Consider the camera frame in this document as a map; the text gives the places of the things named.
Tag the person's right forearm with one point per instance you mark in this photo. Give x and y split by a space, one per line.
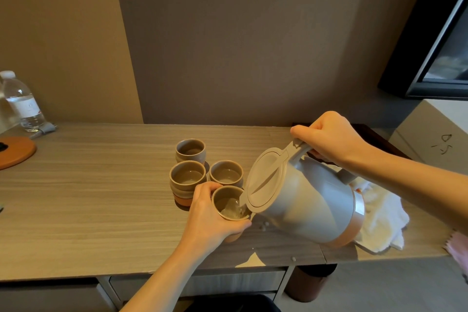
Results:
416 183

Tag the person's left hand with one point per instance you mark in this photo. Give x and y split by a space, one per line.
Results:
199 220

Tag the grey ceramic tea cup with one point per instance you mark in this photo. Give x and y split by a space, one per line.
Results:
186 176
226 172
190 149
227 199

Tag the white cardboard box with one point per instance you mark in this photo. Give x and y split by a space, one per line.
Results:
427 132

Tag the small grey plug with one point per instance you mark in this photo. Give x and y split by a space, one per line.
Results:
44 129

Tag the black chair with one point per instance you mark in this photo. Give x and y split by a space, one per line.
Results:
234 304

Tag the black framed television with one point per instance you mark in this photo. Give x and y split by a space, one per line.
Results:
442 30

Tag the brown waste bin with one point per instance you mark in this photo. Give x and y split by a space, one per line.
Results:
309 284

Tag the pink cloth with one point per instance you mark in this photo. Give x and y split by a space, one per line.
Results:
457 249

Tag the white towel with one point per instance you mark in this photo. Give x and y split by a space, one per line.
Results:
384 220

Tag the person's right hand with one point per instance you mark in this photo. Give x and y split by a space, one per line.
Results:
334 136

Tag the clear plastic water bottle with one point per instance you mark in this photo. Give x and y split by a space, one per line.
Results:
22 103
6 118

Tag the dark brown wooden tray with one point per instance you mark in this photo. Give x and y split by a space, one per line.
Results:
373 137

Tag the person's left forearm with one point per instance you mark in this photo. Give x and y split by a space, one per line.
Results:
164 279

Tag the person's left thumb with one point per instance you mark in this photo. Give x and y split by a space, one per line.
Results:
209 188

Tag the round orange tray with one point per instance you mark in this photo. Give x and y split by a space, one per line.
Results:
18 152

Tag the grey electric kettle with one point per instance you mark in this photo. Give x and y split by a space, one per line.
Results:
303 205

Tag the person's right thumb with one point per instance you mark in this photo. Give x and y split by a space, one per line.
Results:
302 133

